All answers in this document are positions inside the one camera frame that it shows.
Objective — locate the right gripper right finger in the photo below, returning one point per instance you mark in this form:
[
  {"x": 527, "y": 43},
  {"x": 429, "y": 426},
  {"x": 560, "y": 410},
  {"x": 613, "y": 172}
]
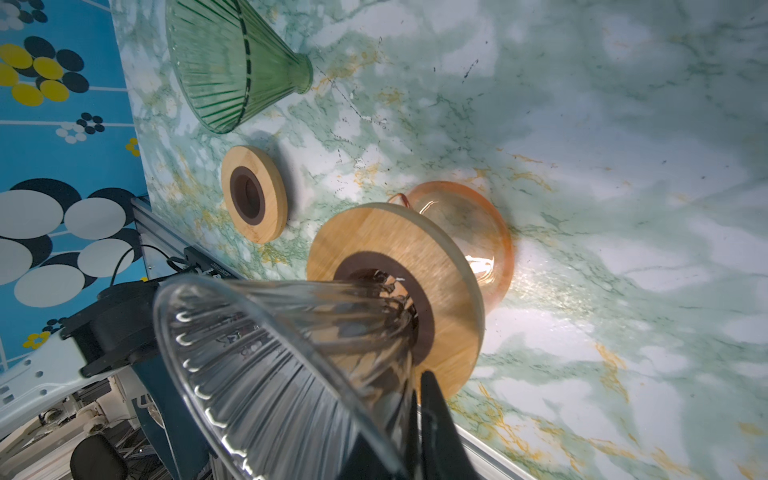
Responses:
[{"x": 443, "y": 455}]

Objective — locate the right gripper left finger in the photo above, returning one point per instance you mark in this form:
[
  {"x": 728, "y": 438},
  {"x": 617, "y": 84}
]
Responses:
[{"x": 365, "y": 464}]

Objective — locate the clear grey glass dripper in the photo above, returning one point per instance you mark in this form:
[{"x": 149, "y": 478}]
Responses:
[{"x": 282, "y": 377}]

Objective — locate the wooden ring holder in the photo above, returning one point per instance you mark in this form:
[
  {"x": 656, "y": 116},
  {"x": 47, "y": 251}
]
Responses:
[
  {"x": 419, "y": 266},
  {"x": 254, "y": 194}
]

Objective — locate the green glass dripper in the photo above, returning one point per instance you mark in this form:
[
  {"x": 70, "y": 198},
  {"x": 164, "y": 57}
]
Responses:
[{"x": 231, "y": 65}]

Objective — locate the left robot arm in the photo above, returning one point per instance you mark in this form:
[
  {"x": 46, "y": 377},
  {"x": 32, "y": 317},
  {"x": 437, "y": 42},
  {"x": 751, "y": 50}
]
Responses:
[{"x": 101, "y": 368}]

